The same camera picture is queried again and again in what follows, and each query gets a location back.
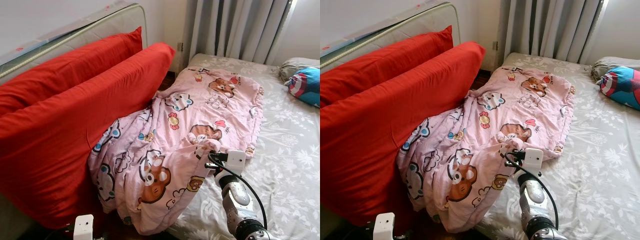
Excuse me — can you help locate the pink cartoon bear blanket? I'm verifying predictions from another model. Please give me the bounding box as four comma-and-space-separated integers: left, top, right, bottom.
396, 65, 576, 233
87, 67, 265, 236

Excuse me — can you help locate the grey floral bed sheet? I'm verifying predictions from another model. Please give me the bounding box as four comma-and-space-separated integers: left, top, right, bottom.
475, 51, 640, 240
167, 52, 321, 240

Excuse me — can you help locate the red white blue bolster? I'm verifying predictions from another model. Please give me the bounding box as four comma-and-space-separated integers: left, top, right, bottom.
597, 66, 640, 112
286, 66, 321, 108

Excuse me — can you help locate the beige floral pillow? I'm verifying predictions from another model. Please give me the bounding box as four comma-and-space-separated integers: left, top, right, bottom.
591, 56, 640, 83
278, 56, 321, 85

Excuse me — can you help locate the grey pleated curtain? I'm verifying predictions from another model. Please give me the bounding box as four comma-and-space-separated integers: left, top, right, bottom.
502, 0, 608, 65
187, 0, 296, 66

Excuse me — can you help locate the red folded futon cushion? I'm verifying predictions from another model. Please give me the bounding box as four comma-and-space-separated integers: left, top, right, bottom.
320, 25, 487, 228
0, 26, 177, 230

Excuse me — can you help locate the green white quilted mattress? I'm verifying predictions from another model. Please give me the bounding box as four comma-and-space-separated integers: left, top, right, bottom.
0, 2, 149, 86
320, 1, 461, 71

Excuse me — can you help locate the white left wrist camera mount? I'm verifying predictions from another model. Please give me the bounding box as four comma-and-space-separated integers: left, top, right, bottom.
73, 214, 95, 240
372, 212, 396, 240

